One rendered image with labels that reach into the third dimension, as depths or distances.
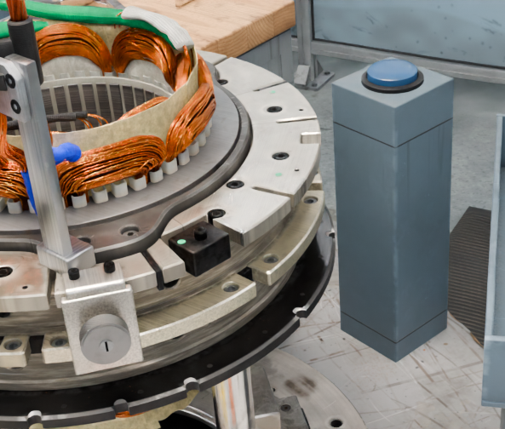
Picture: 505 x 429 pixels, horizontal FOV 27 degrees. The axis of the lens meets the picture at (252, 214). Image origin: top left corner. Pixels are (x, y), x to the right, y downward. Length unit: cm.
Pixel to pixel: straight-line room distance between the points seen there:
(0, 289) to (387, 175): 40
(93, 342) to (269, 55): 47
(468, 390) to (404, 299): 9
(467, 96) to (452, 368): 231
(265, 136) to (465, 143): 232
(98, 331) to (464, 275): 192
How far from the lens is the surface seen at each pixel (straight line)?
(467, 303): 233
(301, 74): 330
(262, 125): 67
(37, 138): 52
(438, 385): 95
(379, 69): 87
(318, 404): 90
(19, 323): 58
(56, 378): 60
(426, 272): 94
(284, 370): 93
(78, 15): 73
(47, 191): 53
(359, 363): 97
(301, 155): 64
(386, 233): 89
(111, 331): 53
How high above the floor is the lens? 140
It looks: 32 degrees down
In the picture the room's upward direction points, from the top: 5 degrees counter-clockwise
